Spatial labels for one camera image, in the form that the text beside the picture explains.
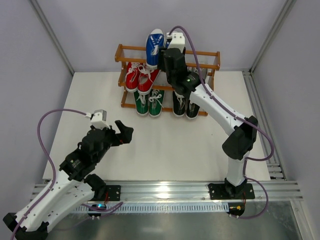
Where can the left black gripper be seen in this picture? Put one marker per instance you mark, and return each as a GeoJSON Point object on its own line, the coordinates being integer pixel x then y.
{"type": "Point", "coordinates": [114, 135]}

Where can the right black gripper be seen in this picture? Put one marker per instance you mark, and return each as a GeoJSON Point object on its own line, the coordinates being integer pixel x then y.
{"type": "Point", "coordinates": [162, 58]}

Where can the red sneaker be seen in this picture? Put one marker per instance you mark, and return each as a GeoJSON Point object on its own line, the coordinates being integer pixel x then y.
{"type": "Point", "coordinates": [146, 79]}
{"type": "Point", "coordinates": [132, 77]}

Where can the grey sneaker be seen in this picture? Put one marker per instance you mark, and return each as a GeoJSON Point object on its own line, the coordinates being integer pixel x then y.
{"type": "Point", "coordinates": [203, 72]}

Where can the green sneaker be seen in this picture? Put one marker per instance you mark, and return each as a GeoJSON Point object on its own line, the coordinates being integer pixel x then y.
{"type": "Point", "coordinates": [141, 103]}
{"type": "Point", "coordinates": [155, 100]}

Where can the black sneaker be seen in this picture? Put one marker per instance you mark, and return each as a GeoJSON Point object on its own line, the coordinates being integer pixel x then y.
{"type": "Point", "coordinates": [179, 104]}
{"type": "Point", "coordinates": [192, 110]}

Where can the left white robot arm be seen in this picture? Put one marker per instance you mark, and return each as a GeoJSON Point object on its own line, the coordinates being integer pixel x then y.
{"type": "Point", "coordinates": [73, 184]}

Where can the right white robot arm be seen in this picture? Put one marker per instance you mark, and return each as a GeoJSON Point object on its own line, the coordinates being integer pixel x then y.
{"type": "Point", "coordinates": [241, 130]}

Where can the wooden shoe shelf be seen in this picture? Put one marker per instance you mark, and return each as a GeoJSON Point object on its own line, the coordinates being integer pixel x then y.
{"type": "Point", "coordinates": [136, 54]}

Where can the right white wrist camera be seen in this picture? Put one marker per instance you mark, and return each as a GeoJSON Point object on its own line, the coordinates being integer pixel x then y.
{"type": "Point", "coordinates": [182, 41]}

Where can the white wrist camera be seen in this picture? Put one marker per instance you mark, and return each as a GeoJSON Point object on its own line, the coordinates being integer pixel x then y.
{"type": "Point", "coordinates": [182, 41]}
{"type": "Point", "coordinates": [98, 119]}

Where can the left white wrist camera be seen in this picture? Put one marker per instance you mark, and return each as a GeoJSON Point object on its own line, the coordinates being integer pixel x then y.
{"type": "Point", "coordinates": [98, 119]}

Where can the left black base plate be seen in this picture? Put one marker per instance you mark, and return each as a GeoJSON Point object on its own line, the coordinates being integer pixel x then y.
{"type": "Point", "coordinates": [112, 193]}

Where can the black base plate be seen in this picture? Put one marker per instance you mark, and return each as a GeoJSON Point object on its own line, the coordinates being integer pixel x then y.
{"type": "Point", "coordinates": [217, 191]}
{"type": "Point", "coordinates": [112, 193]}

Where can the aluminium front rail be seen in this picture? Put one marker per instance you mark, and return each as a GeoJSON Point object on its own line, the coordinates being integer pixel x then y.
{"type": "Point", "coordinates": [195, 191]}

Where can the aluminium rail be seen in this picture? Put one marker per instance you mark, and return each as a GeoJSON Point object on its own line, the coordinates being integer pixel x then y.
{"type": "Point", "coordinates": [195, 191]}
{"type": "Point", "coordinates": [274, 164]}

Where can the slotted grey cable duct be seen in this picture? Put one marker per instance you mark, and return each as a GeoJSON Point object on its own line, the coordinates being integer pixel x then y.
{"type": "Point", "coordinates": [157, 207]}

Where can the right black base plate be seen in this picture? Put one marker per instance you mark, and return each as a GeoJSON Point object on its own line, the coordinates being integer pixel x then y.
{"type": "Point", "coordinates": [217, 191]}

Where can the right aluminium corner post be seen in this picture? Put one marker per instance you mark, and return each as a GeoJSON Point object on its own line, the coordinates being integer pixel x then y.
{"type": "Point", "coordinates": [273, 32]}

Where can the aluminium corner post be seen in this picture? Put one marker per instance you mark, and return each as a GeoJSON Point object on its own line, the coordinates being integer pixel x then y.
{"type": "Point", "coordinates": [273, 32]}
{"type": "Point", "coordinates": [51, 34]}

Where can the left aluminium corner post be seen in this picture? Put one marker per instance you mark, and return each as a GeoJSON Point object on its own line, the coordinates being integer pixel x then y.
{"type": "Point", "coordinates": [51, 34]}

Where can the aluminium right side rail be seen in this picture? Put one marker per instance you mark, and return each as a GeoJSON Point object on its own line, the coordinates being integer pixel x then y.
{"type": "Point", "coordinates": [274, 164]}

